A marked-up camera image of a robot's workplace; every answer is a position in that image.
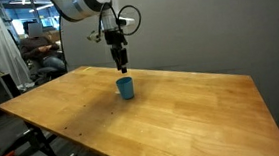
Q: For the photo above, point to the black table leg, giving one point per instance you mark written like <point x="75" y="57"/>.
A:
<point x="40" y="141"/>

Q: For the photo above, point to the blue plastic cup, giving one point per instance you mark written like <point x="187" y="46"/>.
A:
<point x="125" y="88"/>

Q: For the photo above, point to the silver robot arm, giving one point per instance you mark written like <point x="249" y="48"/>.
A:
<point x="80" y="4"/>

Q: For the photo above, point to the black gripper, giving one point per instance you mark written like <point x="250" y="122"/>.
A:
<point x="114" y="38"/>

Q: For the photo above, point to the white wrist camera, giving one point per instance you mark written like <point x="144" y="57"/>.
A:
<point x="126" y="21"/>

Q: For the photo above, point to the seated person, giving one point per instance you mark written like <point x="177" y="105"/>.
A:
<point x="40" y="50"/>

